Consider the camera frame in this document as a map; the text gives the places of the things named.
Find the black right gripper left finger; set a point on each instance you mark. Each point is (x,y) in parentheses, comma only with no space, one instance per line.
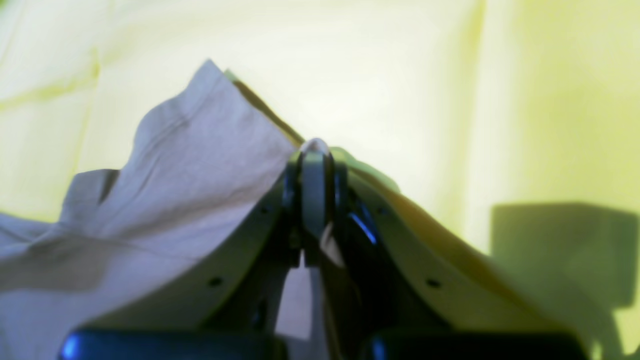
(226,306)

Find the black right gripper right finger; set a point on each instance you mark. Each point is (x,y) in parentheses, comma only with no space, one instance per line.
(388,296)

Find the brown T-shirt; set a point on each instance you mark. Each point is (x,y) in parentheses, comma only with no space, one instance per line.
(200,162)

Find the yellow table cloth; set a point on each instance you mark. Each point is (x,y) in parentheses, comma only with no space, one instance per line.
(514,123)

